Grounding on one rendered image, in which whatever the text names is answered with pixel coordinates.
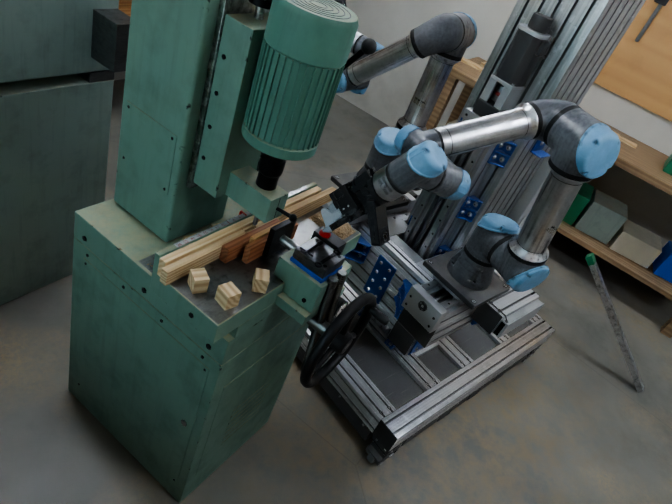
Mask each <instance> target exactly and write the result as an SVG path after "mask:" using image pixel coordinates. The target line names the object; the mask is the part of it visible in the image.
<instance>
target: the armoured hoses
mask: <svg viewBox="0 0 672 504"><path fill-rule="evenodd" d="M346 275H347V272H346V271H345V270H344V269H339V270H338V272H337V276H338V278H337V277H336V276H333V275H332V276H329V277H328V280H327V281H328V287H327V289H326V292H325V295H324V298H323V300H322V303H321V305H320V308H319V310H318V313H317V316H316V321H317V323H318V324H319V323H320V324H322V323H324V322H325V320H326V321H327V322H328V323H330V324H331V323H332V319H333V316H334V313H335V310H336V307H337V304H338V300H339V297H340V295H341V291H342V288H343V285H344V282H345V278H346ZM321 336H322V335H321V334H320V333H318V332H317V331H316V330H315V329H313V330H312V333H311V336H310V339H309V343H308V346H307V349H306V352H305V355H304V358H303V362H302V365H301V371H302V368H303V366H304V363H305V361H306V359H307V357H308V356H309V354H310V352H311V350H312V349H313V347H314V346H315V344H316V343H317V341H318V340H319V338H320V337H321Z"/></svg>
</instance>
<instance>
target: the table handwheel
mask: <svg viewBox="0 0 672 504"><path fill-rule="evenodd" d="M376 302H377V300H376V297H375V295H374V294H372V293H364V294H362V295H360V296H358V297H357V298H355V299H354V300H353V301H352V302H351V303H349V304H348V305H347V306H346V307H345V308H344V309H343V310H342V311H341V312H340V313H339V315H338V316H337V317H336V318H335V319H334V320H333V321H332V323H331V324H330V323H328V322H327V321H326V320H325V322H324V323H322V324H320V323H319V324H318V323H317V321H316V316H317V315H316V316H314V317H313V318H312V319H310V320H309V321H308V322H307V324H308V325H309V326H311V327H312V328H313V329H315V330H316V331H317V332H318V333H320V334H321V335H322V336H321V337H320V338H319V340H318V341H317V343H316V344H315V346H314V347H313V349H312V350H311V352H310V354H309V356H308V357H307V359H306V361H305V363H304V366H303V368H302V371H301V374H300V382H301V384H302V386H304V387H306V388H311V387H313V386H315V385H317V384H318V383H320V382H321V381H322V380H323V379H325V378H326V377H327V376H328V375H329V374H330V373H331V372H332V371H333V370H334V369H335V368H336V366H337V365H338V364H339V363H340V362H341V361H342V360H343V358H344V357H345V356H346V355H347V353H348V352H349V351H350V350H351V348H352V347H353V346H354V344H355V343H356V341H357V340H358V339H359V337H360V336H361V334H362V333H363V331H364V329H365V328H366V326H367V324H368V323H369V321H370V319H371V317H372V315H371V314H370V313H369V310H370V309H371V308H372V307H373V308H375V307H376ZM364 306H365V307H364ZM363 307H364V310H363V312H362V314H361V316H360V318H359V320H358V321H357V323H356V325H355V326H354V328H353V329H352V331H351V332H350V333H349V332H348V330H349V327H350V325H351V323H352V321H353V319H354V317H355V315H356V313H357V312H358V311H359V310H360V309H362V308H363ZM328 347H329V348H328ZM327 348H328V349H327ZM325 351H326V352H325ZM334 352H335V353H334ZM333 353H334V354H333ZM332 354H333V356H332V357H331V358H330V359H329V360H328V358H329V357H330V356H331V355H332ZM327 360H328V361H327ZM326 361H327V362H326ZM325 362H326V363H325ZM324 363H325V364H324ZM323 364H324V365H323ZM322 365H323V366H322Z"/></svg>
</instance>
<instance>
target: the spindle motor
mask: <svg viewBox="0 0 672 504"><path fill-rule="evenodd" d="M358 27H359V24H358V17H357V16H356V14H355V13H354V12H352V11H351V10H350V9H348V8H347V7H345V6H343V5H342V4H340V3H338V2H336V1H334V0H272V4H271V8H270V12H269V16H268V20H267V24H266V29H265V33H264V37H263V42H262V46H261V50H260V54H259V58H258V62H257V66H256V71H255V75H254V79H253V83H252V87H251V91H250V96H249V100H248V104H247V108H246V112H245V116H244V120H243V124H242V128H241V133H242V136H243V137H244V139H245V140H246V141H247V142H248V143H249V144H250V145H251V146H252V147H254V148H255V149H257V150H259V151H261V152H262V153H265V154H267V155H269V156H272V157H275V158H279V159H283V160H291V161H301V160H306V159H309V158H311V157H312V156H314V154H315V152H316V149H317V147H318V143H319V140H320V137H321V135H322V132H323V129H324V126H325V123H326V120H327V117H328V114H329V111H330V108H331V105H332V103H333V100H334V97H335V94H336V91H337V88H338V85H339V82H340V79H341V76H342V73H343V70H344V68H345V64H346V62H347V59H348V56H349V53H350V50H351V47H352V45H353V42H354V39H355V36H356V33H357V30H358Z"/></svg>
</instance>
